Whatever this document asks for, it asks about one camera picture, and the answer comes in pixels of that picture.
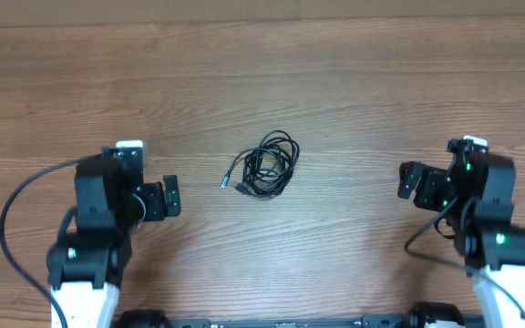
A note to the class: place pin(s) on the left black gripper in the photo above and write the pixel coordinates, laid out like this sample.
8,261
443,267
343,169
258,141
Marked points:
157,209

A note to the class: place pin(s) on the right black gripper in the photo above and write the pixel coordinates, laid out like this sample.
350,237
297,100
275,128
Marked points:
428,182

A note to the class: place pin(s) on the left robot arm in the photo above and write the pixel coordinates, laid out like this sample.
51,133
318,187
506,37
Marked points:
87,263

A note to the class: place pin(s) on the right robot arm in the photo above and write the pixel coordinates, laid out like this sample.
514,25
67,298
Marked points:
474,198

